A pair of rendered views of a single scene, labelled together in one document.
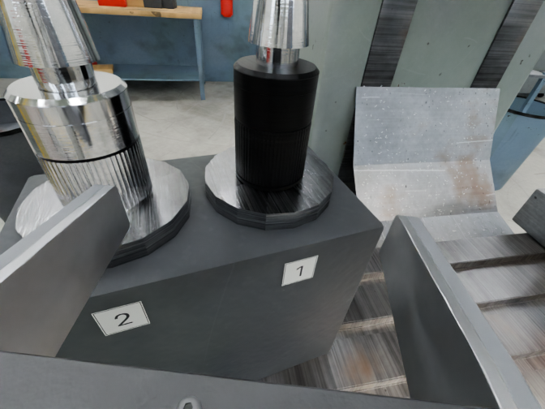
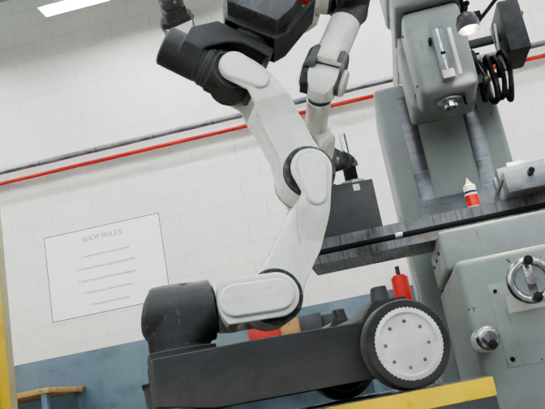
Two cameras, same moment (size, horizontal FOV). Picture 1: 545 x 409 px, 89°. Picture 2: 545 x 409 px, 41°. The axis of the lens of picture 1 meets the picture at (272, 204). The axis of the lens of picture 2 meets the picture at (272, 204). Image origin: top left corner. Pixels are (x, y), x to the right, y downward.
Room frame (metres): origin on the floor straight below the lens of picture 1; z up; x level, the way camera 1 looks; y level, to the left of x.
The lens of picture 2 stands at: (-2.24, -0.59, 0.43)
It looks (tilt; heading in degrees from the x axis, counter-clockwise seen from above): 15 degrees up; 21
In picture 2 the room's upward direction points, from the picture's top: 11 degrees counter-clockwise
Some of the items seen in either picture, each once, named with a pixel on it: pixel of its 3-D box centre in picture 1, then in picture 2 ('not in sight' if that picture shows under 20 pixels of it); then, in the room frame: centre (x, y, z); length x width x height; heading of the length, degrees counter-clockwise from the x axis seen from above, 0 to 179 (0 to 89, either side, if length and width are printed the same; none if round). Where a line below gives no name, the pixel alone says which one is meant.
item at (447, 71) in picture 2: not in sight; (441, 50); (0.12, -0.40, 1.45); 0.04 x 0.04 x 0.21; 13
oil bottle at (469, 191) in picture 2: not in sight; (470, 194); (0.18, -0.37, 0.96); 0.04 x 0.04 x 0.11
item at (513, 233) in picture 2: not in sight; (489, 253); (0.23, -0.38, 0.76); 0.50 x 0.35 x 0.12; 13
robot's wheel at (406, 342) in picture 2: not in sight; (405, 344); (-0.57, -0.22, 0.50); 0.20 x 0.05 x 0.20; 125
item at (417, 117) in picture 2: not in sight; (436, 79); (0.42, -0.33, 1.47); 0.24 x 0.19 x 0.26; 103
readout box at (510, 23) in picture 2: not in sight; (511, 35); (0.60, -0.63, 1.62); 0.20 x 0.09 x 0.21; 13
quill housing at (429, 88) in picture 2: not in sight; (438, 58); (0.23, -0.38, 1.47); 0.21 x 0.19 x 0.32; 103
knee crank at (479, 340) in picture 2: not in sight; (486, 338); (-0.32, -0.36, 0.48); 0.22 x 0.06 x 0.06; 13
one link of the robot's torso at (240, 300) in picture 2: not in sight; (252, 303); (-0.51, 0.16, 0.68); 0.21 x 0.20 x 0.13; 125
